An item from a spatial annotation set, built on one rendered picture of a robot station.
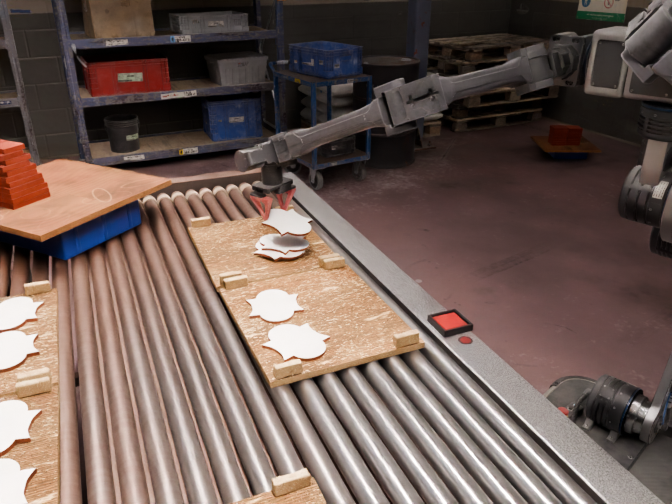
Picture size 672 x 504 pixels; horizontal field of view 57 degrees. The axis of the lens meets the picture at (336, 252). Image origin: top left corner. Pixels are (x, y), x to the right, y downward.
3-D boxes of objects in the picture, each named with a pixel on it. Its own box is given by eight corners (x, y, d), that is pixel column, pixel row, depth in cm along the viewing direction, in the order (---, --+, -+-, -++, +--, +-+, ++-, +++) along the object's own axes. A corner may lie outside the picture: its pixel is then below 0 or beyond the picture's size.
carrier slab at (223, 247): (295, 215, 202) (295, 211, 201) (344, 268, 167) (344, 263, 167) (187, 232, 190) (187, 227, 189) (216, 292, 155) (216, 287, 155)
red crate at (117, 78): (161, 82, 566) (157, 51, 554) (172, 91, 529) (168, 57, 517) (85, 89, 540) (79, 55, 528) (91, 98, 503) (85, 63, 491)
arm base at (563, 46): (578, 86, 154) (586, 36, 149) (563, 91, 149) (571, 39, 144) (546, 82, 160) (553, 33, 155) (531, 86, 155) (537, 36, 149)
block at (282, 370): (300, 368, 124) (300, 357, 123) (304, 373, 123) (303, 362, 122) (272, 375, 122) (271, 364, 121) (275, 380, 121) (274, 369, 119)
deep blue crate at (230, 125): (252, 127, 619) (250, 89, 603) (263, 137, 585) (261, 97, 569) (202, 132, 602) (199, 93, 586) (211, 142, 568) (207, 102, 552)
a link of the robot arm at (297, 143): (423, 125, 134) (409, 76, 132) (408, 129, 130) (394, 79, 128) (292, 167, 164) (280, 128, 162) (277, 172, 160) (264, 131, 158)
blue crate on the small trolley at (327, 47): (323, 66, 516) (323, 39, 507) (364, 74, 482) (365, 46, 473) (286, 71, 493) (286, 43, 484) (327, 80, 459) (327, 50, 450)
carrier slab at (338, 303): (346, 268, 167) (346, 263, 167) (424, 347, 133) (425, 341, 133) (219, 294, 155) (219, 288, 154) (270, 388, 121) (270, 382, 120)
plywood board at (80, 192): (62, 163, 219) (61, 158, 218) (172, 184, 199) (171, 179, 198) (-78, 209, 179) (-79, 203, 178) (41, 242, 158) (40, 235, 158)
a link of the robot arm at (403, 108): (434, 120, 123) (420, 70, 121) (390, 134, 134) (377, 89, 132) (561, 82, 147) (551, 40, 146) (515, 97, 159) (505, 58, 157)
